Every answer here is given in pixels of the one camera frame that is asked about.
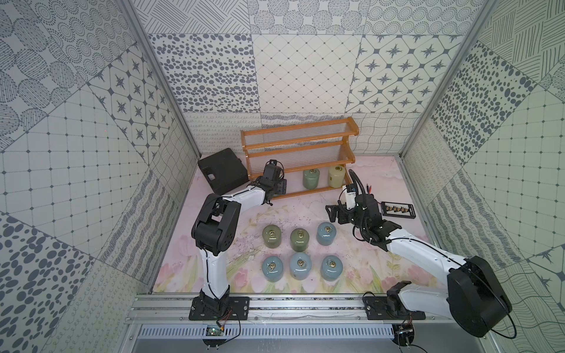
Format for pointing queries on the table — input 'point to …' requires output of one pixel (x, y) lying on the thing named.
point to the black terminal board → (398, 209)
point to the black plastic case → (224, 170)
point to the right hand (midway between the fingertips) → (337, 207)
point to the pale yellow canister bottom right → (336, 176)
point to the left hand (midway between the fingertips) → (284, 182)
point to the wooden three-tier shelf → (314, 155)
